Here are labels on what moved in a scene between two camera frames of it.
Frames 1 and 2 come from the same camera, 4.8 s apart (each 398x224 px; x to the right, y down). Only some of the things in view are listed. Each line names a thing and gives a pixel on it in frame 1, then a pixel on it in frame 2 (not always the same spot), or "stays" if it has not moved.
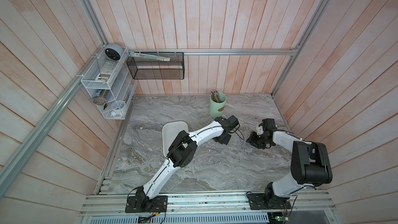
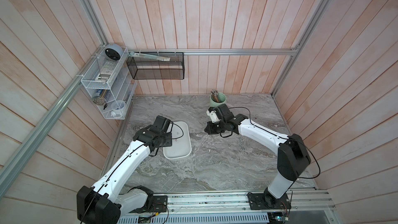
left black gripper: [226, 141] to [168, 142]
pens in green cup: [215, 95] stays
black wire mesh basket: [144, 68] stays
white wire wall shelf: [108, 80] stays
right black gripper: [251, 140] to [210, 131]
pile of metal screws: [241, 143] stays
